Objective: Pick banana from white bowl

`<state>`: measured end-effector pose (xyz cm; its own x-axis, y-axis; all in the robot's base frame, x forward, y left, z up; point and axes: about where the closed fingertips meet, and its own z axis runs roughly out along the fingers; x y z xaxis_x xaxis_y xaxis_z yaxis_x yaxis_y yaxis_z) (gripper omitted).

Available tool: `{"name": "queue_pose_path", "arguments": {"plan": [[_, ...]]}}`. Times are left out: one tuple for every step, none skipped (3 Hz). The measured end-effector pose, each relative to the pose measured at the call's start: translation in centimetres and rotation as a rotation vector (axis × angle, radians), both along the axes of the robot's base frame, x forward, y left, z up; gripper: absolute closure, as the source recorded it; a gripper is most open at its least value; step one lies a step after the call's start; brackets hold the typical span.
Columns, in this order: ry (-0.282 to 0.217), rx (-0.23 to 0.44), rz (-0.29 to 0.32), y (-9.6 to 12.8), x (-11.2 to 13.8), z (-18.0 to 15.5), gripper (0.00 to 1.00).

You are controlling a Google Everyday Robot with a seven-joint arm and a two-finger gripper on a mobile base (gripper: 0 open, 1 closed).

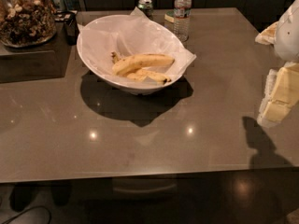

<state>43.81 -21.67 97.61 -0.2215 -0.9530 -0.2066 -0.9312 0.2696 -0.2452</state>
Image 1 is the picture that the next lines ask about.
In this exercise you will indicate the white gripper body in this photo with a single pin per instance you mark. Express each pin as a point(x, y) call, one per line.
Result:
point(288, 34)

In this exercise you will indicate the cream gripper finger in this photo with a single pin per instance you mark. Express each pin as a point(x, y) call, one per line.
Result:
point(281, 94)
point(267, 36)

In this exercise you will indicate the small yellow banana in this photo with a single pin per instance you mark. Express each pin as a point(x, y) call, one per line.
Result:
point(142, 74)

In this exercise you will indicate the clear plastic water bottle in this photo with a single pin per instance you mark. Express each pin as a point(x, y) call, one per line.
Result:
point(182, 12)

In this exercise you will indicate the small yellow lid object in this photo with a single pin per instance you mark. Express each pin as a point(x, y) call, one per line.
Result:
point(169, 16)

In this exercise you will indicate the green soda can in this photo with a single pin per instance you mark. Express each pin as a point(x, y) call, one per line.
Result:
point(146, 7)

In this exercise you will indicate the small black box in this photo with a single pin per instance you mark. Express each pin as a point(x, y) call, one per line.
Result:
point(68, 18)

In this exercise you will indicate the dark box stand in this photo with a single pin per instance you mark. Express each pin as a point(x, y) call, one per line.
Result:
point(44, 61)

